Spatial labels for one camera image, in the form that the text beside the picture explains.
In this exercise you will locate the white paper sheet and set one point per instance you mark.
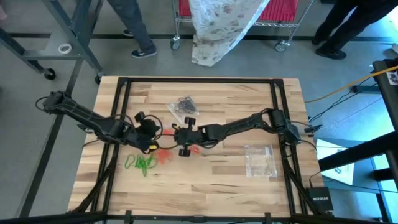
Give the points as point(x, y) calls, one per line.
point(335, 168)

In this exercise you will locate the green rubber band pile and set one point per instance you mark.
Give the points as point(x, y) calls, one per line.
point(141, 163)

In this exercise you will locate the red plastic bin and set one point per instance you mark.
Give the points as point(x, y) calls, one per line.
point(280, 9)
point(185, 7)

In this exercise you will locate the black aluminium table frame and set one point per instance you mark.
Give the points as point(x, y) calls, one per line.
point(199, 80)

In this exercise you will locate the white floral cloth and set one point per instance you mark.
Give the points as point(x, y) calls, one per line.
point(220, 28)

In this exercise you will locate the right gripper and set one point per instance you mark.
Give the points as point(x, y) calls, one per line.
point(189, 135)

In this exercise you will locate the grey wheeled table frame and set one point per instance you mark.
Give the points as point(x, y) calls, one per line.
point(77, 34)

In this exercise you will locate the orange rubber band pile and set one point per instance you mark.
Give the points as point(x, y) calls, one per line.
point(163, 155)

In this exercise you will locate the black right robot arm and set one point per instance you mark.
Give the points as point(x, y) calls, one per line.
point(242, 124)

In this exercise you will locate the black stand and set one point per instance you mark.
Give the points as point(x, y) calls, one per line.
point(385, 93)

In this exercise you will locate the black rubber band pile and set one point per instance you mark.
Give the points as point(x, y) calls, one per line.
point(185, 105)

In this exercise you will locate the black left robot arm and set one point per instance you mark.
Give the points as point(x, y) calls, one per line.
point(90, 119)

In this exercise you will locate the white tape roll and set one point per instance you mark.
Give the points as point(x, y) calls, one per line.
point(61, 48)

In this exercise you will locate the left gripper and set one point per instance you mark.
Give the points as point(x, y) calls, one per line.
point(144, 133)

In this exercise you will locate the black Netgear network switch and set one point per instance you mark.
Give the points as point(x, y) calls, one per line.
point(320, 199)

